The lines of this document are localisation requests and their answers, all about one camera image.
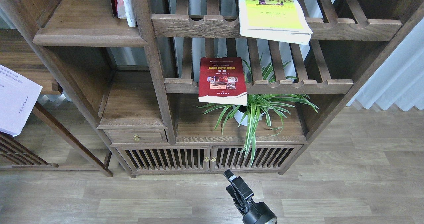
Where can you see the white curtain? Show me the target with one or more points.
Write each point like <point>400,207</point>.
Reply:
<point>400,79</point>

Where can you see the yellow green book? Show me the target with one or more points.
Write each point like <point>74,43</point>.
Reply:
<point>276,20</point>

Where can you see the brass drawer knob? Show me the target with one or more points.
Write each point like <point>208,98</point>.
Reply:
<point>136,137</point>

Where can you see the white lavender book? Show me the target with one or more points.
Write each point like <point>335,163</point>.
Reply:
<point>18,96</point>

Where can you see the dark wooden bookshelf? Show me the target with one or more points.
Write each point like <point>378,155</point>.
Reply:
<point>141,80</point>

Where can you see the white upright book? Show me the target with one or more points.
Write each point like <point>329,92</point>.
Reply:
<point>125,10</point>

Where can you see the green spider plant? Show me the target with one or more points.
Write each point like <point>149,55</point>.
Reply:
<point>277,103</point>

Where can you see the white plant pot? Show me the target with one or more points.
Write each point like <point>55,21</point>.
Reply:
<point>245,115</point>

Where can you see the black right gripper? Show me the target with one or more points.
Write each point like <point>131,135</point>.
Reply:
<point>254,213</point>

